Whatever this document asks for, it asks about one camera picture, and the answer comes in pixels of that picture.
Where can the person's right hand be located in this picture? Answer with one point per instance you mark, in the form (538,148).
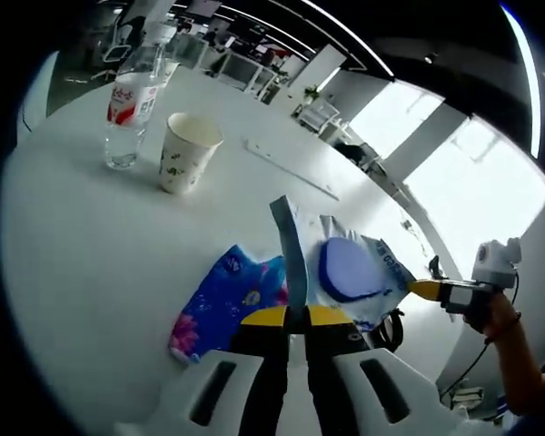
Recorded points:
(495,313)

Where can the blue floral tissue pack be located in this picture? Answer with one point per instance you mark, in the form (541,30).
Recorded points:
(227,300)

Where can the clear water bottle red label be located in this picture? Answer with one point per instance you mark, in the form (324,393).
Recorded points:
(129,104)

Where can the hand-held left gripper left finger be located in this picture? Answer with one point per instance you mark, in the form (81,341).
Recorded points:
(236,390)

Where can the small black stand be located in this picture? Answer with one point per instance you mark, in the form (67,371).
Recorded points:
(434,268)

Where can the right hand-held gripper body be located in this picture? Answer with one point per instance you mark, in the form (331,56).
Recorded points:
(492,268)

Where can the potted green plant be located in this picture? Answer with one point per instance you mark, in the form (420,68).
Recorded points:
(312,93)

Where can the paper cup with green print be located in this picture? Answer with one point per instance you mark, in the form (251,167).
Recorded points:
(184,150)

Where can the white flat strip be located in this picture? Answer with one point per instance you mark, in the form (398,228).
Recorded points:
(290,168)

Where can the stack of books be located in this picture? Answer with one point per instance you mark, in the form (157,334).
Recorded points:
(468,394)

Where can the white round table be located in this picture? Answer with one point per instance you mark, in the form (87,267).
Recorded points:
(95,254)

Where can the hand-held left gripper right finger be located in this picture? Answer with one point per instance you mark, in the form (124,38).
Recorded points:
(359,390)

